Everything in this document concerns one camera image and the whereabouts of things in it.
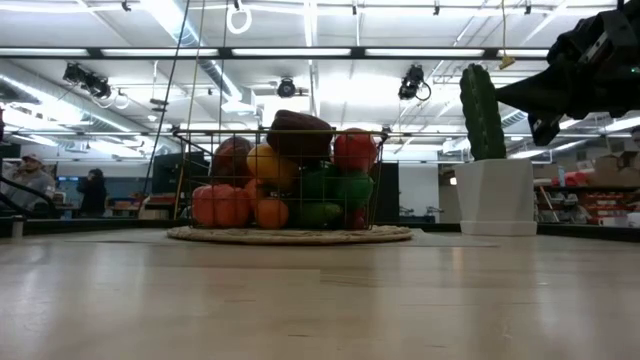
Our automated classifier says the grey placemat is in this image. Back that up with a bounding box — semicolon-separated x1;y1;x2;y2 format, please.
64;228;499;250

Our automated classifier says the yellow mango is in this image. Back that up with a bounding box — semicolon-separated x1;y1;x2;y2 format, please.
246;143;300;194

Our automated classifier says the storage shelf with red goods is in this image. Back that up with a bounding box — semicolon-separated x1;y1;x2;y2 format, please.
534;169;640;226

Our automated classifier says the round black ceiling lamp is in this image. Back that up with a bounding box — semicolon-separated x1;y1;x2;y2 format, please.
276;76;298;99

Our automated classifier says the black ceiling lamp with cable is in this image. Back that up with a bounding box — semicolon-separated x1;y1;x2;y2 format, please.
397;63;432;102

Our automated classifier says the dark red grape bunch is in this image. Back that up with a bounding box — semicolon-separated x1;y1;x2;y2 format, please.
344;207;370;231

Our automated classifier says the silver ventilation duct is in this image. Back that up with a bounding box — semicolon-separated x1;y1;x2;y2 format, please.
142;0;251;109

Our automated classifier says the yellow hanging rope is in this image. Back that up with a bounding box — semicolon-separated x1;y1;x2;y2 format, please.
177;0;207;200

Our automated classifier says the black ceiling spotlight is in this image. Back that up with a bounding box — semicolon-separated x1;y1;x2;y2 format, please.
83;73;113;100
62;62;87;85

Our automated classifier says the person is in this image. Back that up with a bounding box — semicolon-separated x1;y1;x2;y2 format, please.
75;168;109;219
0;152;56;219

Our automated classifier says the wicker basket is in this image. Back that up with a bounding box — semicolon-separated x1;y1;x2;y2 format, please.
166;224;415;246

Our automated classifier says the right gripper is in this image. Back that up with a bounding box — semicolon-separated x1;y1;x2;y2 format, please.
495;4;640;147

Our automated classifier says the black partition panel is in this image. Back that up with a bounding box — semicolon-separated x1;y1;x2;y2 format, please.
369;162;401;225

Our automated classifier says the black monitor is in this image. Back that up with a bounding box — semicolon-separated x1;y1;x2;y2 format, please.
151;152;194;194

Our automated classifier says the orange tangerine bunch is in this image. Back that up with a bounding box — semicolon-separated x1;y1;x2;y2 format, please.
243;177;291;231

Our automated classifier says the white hexagonal plant pot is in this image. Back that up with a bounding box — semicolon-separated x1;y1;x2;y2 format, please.
453;158;539;237

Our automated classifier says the white hanging ring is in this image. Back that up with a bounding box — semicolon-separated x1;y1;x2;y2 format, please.
225;0;254;36

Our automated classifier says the brown cardboard box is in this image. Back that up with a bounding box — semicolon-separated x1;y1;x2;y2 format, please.
592;149;640;189

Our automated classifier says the red ridged tomato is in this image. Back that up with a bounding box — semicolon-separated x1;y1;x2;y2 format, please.
191;183;253;230

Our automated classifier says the red orange mango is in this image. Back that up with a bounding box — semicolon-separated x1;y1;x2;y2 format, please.
333;127;379;174

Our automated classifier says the yellow hanging tag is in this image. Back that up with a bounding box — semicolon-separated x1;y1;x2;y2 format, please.
497;0;517;71

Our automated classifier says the dark red apple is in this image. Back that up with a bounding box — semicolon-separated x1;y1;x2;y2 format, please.
212;135;256;189

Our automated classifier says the black ceiling light rail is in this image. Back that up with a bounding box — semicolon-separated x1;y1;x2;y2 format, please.
0;46;640;62

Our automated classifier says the metal wire basket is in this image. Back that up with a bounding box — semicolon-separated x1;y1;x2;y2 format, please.
172;127;387;231

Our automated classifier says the black hanging cable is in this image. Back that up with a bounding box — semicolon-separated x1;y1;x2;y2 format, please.
146;0;192;169

